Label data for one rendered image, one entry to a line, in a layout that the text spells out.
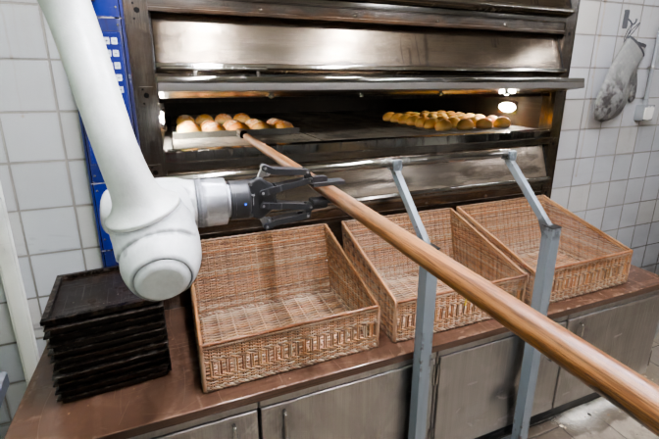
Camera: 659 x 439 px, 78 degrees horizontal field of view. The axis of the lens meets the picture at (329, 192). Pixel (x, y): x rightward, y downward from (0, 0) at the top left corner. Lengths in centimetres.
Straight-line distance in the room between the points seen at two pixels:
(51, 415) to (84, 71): 99
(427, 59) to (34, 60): 136
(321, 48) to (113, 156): 112
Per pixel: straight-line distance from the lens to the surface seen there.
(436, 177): 189
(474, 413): 179
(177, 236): 58
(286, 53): 154
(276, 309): 159
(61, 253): 163
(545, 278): 158
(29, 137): 155
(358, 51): 165
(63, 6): 68
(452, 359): 155
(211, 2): 152
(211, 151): 151
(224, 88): 135
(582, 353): 40
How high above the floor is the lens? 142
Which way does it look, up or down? 15 degrees down
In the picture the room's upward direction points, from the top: straight up
